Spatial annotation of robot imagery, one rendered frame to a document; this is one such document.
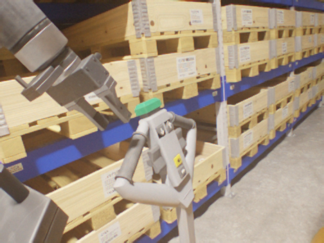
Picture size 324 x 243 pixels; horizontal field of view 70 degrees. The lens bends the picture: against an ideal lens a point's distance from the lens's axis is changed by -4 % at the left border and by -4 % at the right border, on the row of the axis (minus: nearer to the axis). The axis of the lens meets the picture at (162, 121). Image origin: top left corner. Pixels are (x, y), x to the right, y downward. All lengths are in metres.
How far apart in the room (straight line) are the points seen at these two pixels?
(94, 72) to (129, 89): 0.98
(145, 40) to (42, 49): 1.12
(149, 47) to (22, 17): 1.15
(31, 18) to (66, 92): 0.15
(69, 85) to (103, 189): 1.01
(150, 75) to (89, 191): 0.77
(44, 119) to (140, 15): 0.80
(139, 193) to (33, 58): 0.34
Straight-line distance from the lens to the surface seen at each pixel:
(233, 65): 2.32
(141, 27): 1.52
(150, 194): 0.59
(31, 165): 1.31
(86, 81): 0.46
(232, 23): 2.32
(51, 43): 0.46
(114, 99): 0.49
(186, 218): 0.75
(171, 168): 0.65
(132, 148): 0.57
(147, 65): 1.52
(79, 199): 1.39
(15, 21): 0.46
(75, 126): 1.28
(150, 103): 0.64
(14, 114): 1.18
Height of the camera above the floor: 1.55
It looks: 17 degrees down
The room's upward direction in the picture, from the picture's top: 8 degrees counter-clockwise
